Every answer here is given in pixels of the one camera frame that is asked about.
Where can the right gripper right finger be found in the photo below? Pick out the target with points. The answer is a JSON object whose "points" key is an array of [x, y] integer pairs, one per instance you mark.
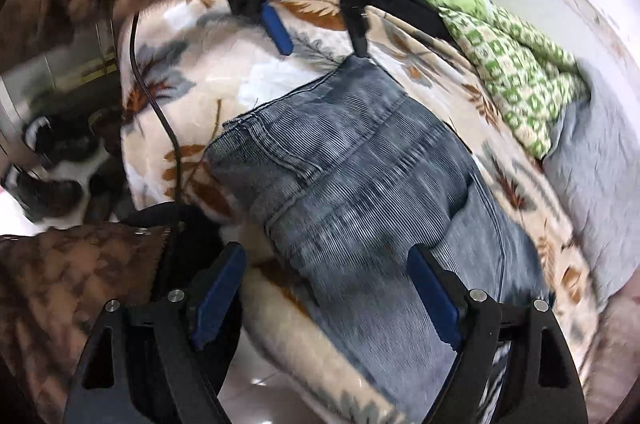
{"points": [[541, 383]]}

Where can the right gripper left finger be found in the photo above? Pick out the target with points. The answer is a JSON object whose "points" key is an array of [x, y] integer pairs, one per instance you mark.
{"points": [[145, 364]]}

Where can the grey denim pants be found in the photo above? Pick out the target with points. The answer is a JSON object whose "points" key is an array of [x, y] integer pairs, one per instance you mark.
{"points": [[347, 173]]}

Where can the black garment on bed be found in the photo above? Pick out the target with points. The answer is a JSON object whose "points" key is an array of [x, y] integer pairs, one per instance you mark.
{"points": [[417, 13]]}

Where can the leaf pattern fleece blanket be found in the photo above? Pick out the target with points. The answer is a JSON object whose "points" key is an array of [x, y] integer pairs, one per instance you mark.
{"points": [[188, 66]]}

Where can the black shoes on floor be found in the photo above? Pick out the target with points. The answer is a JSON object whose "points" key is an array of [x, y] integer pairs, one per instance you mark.
{"points": [[69, 139]]}

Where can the green patterned quilt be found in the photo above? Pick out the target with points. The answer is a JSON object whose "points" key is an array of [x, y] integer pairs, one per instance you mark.
{"points": [[530, 78]]}

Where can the grey quilted pillow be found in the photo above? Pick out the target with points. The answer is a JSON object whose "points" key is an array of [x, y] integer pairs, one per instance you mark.
{"points": [[593, 167]]}

